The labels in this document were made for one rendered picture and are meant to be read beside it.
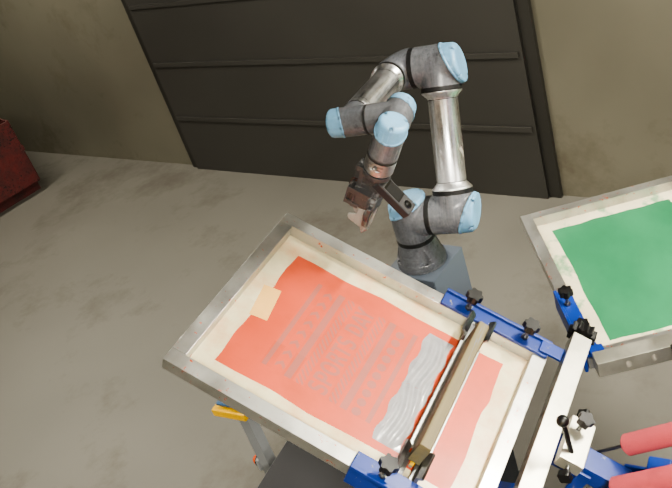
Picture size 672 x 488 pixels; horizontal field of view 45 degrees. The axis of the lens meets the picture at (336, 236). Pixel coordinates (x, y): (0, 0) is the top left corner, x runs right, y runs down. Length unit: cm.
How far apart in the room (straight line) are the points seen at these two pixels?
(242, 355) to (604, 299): 118
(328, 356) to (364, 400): 14
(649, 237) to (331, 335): 124
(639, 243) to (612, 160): 189
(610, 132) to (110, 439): 304
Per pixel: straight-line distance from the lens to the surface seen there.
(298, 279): 213
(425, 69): 231
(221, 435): 405
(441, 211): 233
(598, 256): 279
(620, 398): 365
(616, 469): 201
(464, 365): 196
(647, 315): 255
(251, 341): 199
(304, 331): 203
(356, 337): 206
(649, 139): 455
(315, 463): 236
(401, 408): 197
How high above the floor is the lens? 261
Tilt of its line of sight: 31 degrees down
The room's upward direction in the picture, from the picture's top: 19 degrees counter-clockwise
